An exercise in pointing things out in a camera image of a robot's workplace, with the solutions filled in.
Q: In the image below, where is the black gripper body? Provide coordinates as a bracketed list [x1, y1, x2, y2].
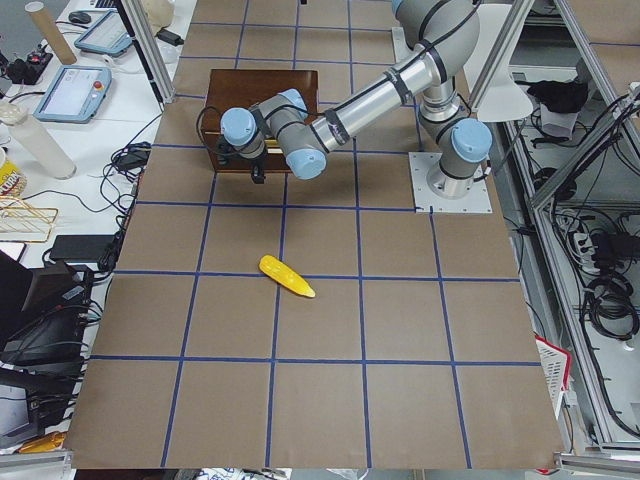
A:
[250, 155, 266, 184]

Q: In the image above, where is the yellow corn cob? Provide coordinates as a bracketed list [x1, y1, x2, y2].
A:
[259, 255, 316, 298]

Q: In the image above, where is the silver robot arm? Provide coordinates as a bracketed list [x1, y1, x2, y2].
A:
[216, 0, 492, 199]

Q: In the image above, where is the dark wooden drawer cabinet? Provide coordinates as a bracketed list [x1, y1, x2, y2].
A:
[196, 69, 318, 173]

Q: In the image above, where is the black power adapter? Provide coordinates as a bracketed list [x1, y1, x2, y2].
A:
[156, 28, 184, 46]

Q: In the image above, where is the blue teach pendant near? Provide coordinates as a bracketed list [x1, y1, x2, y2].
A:
[33, 66, 112, 124]

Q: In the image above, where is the blue teach pendant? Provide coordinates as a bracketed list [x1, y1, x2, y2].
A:
[33, 66, 112, 124]
[74, 9, 132, 57]

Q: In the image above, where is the blue teach pendant far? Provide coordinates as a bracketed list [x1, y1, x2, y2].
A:
[74, 9, 132, 57]

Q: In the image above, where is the yellow popcorn cup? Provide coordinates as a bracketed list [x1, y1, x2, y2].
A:
[0, 148, 27, 201]

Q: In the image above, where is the brown cardboard tube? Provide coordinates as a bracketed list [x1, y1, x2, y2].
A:
[24, 1, 77, 65]

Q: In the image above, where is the red white plastic basket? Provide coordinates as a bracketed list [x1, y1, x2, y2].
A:
[535, 335, 572, 418]

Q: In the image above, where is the aluminium frame post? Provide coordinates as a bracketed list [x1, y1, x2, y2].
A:
[116, 0, 176, 104]

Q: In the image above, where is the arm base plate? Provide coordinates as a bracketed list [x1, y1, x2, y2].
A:
[408, 152, 492, 214]

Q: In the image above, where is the gold wire rack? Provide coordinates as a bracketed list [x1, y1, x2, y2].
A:
[0, 196, 58, 243]

